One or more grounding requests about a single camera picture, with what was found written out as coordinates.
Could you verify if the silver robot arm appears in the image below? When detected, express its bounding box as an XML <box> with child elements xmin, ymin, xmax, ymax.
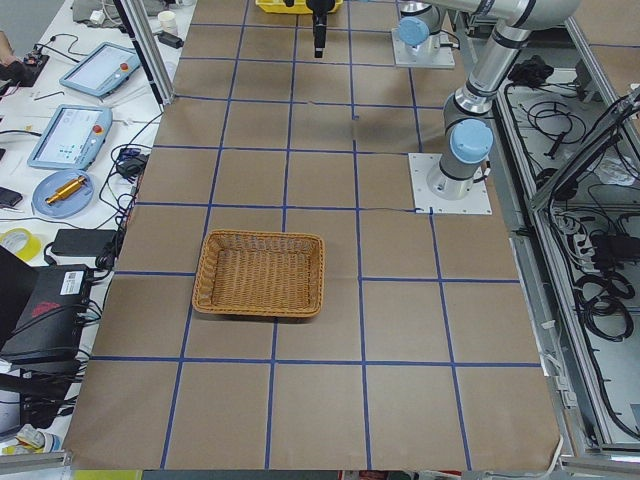
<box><xmin>427</xmin><ymin>0</ymin><xmax>580</xmax><ymax>201</ymax></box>
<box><xmin>397</xmin><ymin>1</ymin><xmax>446</xmax><ymax>49</ymax></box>

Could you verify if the yellow tape roll on desk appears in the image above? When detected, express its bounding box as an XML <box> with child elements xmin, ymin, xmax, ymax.
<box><xmin>1</xmin><ymin>228</ymin><xmax>41</xmax><ymax>262</ymax></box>

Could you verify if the brown wicker basket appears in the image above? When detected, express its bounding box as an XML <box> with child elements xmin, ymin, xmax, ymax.
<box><xmin>192</xmin><ymin>229</ymin><xmax>325</xmax><ymax>318</ymax></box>

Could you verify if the yellow plastic basket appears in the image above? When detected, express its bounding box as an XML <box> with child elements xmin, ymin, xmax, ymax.
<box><xmin>255</xmin><ymin>0</ymin><xmax>312</xmax><ymax>15</ymax></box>

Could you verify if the black power adapter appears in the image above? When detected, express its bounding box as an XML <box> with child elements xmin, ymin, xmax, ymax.
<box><xmin>51</xmin><ymin>229</ymin><xmax>116</xmax><ymax>257</ymax></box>

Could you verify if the brass cylinder tool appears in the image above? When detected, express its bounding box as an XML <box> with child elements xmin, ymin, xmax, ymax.
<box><xmin>45</xmin><ymin>175</ymin><xmax>87</xmax><ymax>205</ymax></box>

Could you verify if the blue plate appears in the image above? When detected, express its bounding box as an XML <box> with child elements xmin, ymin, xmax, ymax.
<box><xmin>32</xmin><ymin>169</ymin><xmax>94</xmax><ymax>219</ymax></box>

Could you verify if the white power strip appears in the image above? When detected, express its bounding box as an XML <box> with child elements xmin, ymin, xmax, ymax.
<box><xmin>571</xmin><ymin>233</ymin><xmax>594</xmax><ymax>261</ymax></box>

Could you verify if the lower teach pendant tablet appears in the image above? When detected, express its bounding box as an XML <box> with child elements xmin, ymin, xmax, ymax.
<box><xmin>27</xmin><ymin>104</ymin><xmax>113</xmax><ymax>170</ymax></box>

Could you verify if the teach pendant tablet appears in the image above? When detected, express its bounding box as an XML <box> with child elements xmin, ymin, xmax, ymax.
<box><xmin>27</xmin><ymin>104</ymin><xmax>113</xmax><ymax>170</ymax></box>
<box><xmin>59</xmin><ymin>42</ymin><xmax>141</xmax><ymax>98</ymax></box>

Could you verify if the white paper cup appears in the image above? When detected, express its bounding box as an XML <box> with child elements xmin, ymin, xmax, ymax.
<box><xmin>157</xmin><ymin>10</ymin><xmax>178</xmax><ymax>35</ymax></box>

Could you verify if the black cloth bundle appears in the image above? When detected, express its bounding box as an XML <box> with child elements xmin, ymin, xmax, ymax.
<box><xmin>507</xmin><ymin>55</ymin><xmax>554</xmax><ymax>88</ymax></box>

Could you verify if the upper teach pendant tablet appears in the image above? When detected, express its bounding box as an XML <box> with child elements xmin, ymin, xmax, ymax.
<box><xmin>59</xmin><ymin>42</ymin><xmax>141</xmax><ymax>98</ymax></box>

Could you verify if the black computer box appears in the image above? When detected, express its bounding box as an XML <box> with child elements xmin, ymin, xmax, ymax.
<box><xmin>1</xmin><ymin>263</ymin><xmax>92</xmax><ymax>364</ymax></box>

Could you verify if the black smartphone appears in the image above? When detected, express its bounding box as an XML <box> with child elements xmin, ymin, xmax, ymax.
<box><xmin>0</xmin><ymin>187</ymin><xmax>23</xmax><ymax>209</ymax></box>

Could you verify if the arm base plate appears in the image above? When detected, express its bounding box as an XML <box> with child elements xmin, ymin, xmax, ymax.
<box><xmin>391</xmin><ymin>28</ymin><xmax>455</xmax><ymax>69</ymax></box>
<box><xmin>408</xmin><ymin>153</ymin><xmax>492</xmax><ymax>215</ymax></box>

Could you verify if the aluminium frame post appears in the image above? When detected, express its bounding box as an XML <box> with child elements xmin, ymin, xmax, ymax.
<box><xmin>121</xmin><ymin>0</ymin><xmax>175</xmax><ymax>106</ymax></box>

